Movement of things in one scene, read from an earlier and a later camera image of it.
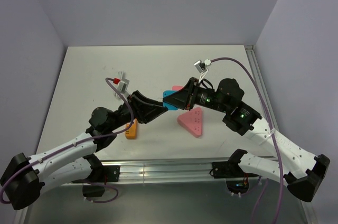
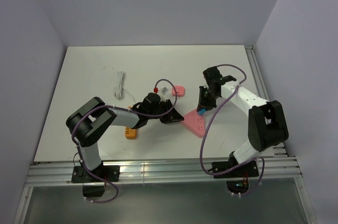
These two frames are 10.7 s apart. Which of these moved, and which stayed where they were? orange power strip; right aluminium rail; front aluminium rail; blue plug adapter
Moved: blue plug adapter
Stayed: orange power strip; front aluminium rail; right aluminium rail
